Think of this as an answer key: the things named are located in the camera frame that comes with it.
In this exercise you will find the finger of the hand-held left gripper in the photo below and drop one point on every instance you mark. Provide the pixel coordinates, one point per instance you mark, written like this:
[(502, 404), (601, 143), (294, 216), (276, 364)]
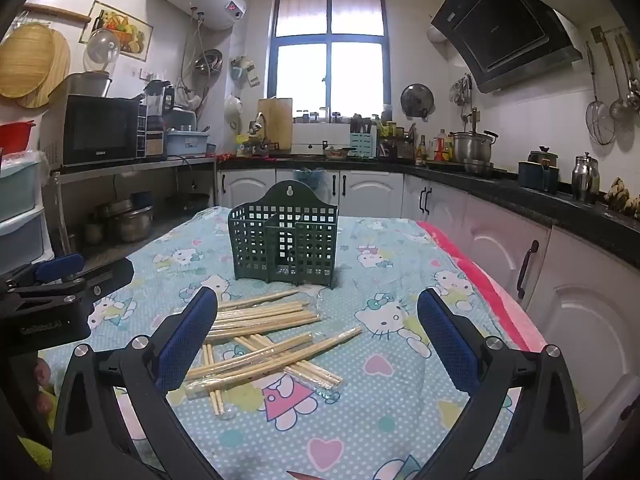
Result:
[(107, 277), (60, 265)]

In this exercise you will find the black range hood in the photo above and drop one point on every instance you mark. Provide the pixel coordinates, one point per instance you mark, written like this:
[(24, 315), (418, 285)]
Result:
[(505, 25)]

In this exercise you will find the garlic bulbs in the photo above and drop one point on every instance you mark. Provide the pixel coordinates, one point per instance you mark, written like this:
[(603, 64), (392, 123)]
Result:
[(622, 197)]

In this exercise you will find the blue dish tub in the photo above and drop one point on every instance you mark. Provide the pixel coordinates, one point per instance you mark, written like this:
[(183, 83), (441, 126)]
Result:
[(186, 142)]

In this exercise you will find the metal shelf rack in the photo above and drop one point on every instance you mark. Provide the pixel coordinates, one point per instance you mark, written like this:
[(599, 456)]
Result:
[(130, 166)]

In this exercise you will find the hanging steel ladle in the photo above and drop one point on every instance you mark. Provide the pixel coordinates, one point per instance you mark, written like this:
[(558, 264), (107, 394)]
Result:
[(617, 107)]

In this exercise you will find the black microwave oven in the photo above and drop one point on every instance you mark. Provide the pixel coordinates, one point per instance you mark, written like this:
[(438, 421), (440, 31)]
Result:
[(97, 130)]

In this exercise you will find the hanging steel bowls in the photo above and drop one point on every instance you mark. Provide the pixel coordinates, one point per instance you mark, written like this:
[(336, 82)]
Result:
[(209, 61)]

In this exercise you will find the person's left hand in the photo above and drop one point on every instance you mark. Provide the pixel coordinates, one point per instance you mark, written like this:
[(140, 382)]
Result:
[(44, 374)]

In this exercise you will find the plastic drawer cabinet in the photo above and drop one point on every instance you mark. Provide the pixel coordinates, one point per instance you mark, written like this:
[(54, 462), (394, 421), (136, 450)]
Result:
[(20, 200)]

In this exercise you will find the red plastic basket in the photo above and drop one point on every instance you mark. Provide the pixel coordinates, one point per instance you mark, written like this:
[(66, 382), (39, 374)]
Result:
[(15, 137)]

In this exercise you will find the steel stockpot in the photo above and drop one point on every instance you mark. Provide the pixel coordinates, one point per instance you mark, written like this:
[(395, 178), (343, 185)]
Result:
[(470, 147)]

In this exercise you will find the black blender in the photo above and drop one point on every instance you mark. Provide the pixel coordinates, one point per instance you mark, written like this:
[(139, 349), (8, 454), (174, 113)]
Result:
[(157, 110)]

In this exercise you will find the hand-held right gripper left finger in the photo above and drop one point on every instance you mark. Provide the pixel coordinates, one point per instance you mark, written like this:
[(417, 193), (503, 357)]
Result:
[(187, 340)]

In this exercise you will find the cat printed blue tablecloth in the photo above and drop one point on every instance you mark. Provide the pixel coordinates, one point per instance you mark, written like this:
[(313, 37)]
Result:
[(360, 410)]

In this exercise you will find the steel kettle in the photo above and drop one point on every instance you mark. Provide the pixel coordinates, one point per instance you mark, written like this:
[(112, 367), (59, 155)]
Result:
[(584, 180)]

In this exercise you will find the wooden rolling pin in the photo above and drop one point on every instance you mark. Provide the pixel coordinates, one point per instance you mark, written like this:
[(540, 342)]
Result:
[(55, 11)]

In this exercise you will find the dark blue pot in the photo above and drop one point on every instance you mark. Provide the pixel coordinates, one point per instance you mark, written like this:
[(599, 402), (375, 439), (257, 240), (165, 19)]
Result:
[(537, 175)]

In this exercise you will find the rectangular wooden cutting board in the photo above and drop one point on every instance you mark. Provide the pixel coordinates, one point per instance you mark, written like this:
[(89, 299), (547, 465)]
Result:
[(277, 122)]

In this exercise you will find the sauce bottles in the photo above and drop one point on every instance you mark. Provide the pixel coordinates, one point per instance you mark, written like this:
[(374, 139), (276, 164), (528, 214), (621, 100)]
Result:
[(440, 147)]

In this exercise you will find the round wooden board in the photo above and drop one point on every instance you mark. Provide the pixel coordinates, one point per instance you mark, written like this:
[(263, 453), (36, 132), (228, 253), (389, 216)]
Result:
[(60, 67)]

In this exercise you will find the set of bamboo chopsticks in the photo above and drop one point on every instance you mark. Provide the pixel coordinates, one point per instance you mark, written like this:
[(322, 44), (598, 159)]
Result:
[(265, 340)]

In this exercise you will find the steel pot with flat lid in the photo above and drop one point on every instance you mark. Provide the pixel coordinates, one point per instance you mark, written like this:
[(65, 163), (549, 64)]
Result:
[(87, 85)]

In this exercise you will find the steel faucet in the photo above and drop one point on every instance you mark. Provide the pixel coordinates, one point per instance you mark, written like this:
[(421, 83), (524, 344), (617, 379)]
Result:
[(260, 125)]

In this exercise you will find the dark hanging pot lid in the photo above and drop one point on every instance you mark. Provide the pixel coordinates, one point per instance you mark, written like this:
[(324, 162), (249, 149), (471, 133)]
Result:
[(416, 101)]

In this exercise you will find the black wok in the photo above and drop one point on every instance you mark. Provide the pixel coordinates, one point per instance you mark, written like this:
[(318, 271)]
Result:
[(187, 202)]

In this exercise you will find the glass pot lid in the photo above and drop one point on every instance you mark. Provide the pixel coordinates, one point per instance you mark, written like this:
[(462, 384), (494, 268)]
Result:
[(103, 49)]

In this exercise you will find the round bamboo tray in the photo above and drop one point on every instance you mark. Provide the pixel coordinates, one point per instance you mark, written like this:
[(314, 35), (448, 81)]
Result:
[(22, 62)]

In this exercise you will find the fruit wall poster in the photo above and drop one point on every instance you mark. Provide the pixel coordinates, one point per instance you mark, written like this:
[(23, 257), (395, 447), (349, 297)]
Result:
[(122, 27)]

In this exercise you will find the black kitchen countertop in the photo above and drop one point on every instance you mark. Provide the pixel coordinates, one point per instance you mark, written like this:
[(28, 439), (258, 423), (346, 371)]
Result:
[(530, 200)]

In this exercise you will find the light blue knife holder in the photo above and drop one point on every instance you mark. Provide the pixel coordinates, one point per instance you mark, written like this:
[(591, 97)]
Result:
[(362, 145)]

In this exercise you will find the green plastic utensil holder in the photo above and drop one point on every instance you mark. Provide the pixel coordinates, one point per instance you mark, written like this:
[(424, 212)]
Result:
[(282, 245)]

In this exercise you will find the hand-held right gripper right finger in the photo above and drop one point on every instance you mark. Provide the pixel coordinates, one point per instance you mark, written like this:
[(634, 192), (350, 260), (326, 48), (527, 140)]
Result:
[(445, 340)]

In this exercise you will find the blue framed window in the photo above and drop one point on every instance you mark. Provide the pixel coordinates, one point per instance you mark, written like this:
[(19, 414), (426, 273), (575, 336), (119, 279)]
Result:
[(327, 50)]

